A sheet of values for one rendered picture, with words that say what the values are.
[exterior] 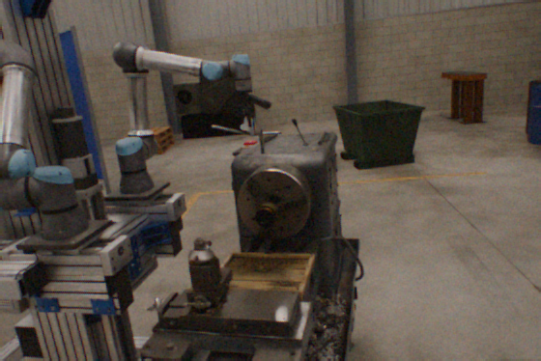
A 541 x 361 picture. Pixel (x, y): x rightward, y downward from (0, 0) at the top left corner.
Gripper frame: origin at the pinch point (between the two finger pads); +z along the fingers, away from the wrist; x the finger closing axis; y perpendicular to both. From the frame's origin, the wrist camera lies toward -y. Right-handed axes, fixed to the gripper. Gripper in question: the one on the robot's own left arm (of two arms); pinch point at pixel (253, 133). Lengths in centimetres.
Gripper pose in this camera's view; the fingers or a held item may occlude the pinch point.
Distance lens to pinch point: 199.5
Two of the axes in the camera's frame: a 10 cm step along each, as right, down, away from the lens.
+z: 1.0, 9.5, 2.8
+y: -9.7, 0.3, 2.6
